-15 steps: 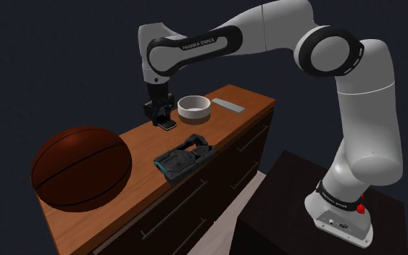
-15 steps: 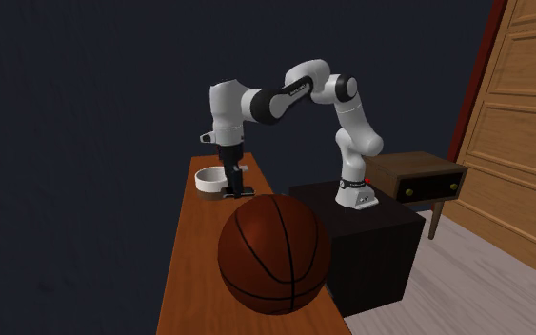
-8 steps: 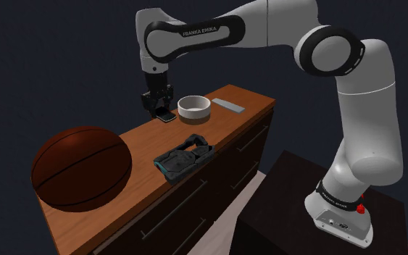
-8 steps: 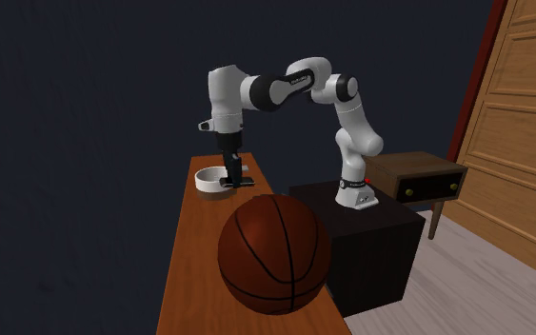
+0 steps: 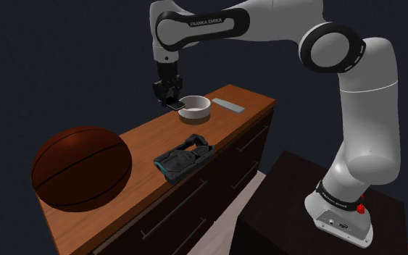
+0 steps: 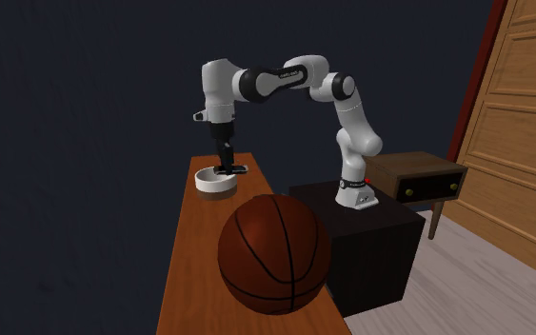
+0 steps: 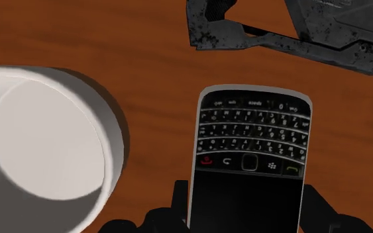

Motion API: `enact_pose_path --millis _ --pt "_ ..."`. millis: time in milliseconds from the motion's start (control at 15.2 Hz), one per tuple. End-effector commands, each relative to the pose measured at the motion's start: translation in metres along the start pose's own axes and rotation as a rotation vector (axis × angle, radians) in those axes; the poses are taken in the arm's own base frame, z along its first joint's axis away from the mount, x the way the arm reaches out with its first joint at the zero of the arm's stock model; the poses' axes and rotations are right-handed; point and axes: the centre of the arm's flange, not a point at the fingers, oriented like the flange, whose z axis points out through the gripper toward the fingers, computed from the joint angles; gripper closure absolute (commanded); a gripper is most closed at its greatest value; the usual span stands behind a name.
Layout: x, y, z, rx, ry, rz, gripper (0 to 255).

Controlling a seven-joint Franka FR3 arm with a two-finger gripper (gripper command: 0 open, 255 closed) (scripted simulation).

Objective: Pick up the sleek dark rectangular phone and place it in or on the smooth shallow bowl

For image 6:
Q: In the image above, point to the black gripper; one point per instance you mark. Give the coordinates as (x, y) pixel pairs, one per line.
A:
(221, 130)

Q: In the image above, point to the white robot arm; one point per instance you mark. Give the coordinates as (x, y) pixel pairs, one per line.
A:
(353, 116)

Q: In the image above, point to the black flat gadget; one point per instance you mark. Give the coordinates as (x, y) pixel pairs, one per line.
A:
(238, 169)

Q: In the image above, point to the white round bowl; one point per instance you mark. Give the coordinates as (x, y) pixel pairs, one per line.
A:
(214, 183)

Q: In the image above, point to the orange wooden table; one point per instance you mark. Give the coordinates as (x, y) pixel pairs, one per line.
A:
(193, 264)

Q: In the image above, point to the brown basketball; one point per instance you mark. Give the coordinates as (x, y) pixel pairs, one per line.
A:
(267, 260)

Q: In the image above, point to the dark robot stand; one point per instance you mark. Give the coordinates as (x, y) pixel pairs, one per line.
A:
(369, 250)

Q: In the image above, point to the dark brown nightstand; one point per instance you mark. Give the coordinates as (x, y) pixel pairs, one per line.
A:
(411, 164)

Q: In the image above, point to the light wooden panelled door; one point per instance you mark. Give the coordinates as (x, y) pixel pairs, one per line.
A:
(518, 139)

